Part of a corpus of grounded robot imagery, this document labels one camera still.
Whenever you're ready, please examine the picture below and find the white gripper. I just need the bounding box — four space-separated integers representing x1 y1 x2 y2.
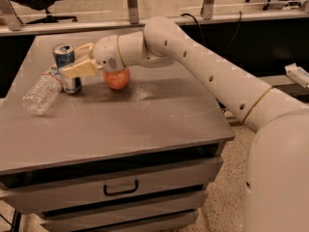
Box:
60 35 125 78

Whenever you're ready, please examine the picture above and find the blue silver redbull can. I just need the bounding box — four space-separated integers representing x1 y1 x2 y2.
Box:
53 43 82 95

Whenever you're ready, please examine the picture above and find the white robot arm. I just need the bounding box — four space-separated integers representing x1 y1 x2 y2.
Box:
61 16 309 232

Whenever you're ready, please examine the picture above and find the clear plastic water bottle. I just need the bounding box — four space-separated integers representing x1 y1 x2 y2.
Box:
22 65 63 116

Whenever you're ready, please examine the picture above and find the red apple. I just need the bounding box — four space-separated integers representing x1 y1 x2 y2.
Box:
103 68 130 90

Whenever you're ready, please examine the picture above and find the grey drawer cabinet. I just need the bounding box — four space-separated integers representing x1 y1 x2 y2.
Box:
0 32 234 232

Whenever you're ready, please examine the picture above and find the white packet on ledge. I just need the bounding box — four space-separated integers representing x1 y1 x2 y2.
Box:
285 63 309 88

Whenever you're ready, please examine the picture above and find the metal railing post left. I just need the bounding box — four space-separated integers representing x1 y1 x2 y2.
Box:
0 0 23 31

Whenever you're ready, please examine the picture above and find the metal railing post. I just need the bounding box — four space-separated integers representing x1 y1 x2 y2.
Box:
0 0 23 31
201 0 214 20
127 0 139 24

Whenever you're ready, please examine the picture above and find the metal railing post middle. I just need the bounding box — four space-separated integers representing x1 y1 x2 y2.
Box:
127 0 139 24

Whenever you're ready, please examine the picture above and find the black power cable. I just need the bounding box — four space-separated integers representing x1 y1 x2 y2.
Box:
181 11 243 50

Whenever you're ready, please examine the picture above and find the metal railing post right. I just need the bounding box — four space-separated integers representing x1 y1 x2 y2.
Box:
201 0 214 20

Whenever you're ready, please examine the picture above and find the black drawer handle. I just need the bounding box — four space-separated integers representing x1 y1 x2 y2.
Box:
103 180 139 196

